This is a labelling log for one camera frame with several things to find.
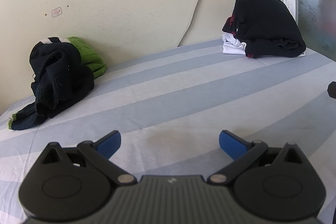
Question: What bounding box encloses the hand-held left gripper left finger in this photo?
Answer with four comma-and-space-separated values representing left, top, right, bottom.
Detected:
42, 130, 137, 186

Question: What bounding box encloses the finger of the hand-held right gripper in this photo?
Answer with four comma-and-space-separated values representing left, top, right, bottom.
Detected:
327, 81, 336, 100

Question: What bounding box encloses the white framed window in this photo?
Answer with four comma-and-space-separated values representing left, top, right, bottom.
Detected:
262, 0, 336, 63

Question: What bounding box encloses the white folded garment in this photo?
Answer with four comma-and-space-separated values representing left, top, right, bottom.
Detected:
222, 32, 306, 57

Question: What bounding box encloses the green knit garment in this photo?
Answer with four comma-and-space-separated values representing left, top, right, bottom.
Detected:
66, 36, 108, 80

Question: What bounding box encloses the black sweater with green cuffs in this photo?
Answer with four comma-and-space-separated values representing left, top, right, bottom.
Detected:
7, 36, 95, 131

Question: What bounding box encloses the white cable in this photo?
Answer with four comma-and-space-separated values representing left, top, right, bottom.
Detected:
176, 0, 214, 47

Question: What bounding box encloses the grey striped bed sheet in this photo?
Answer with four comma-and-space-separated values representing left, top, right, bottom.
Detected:
0, 38, 336, 224

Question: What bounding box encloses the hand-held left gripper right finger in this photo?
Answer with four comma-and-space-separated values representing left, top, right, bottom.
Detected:
209, 130, 300, 186

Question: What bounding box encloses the black garment with red print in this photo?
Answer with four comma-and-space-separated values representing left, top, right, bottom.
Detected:
222, 0, 307, 59

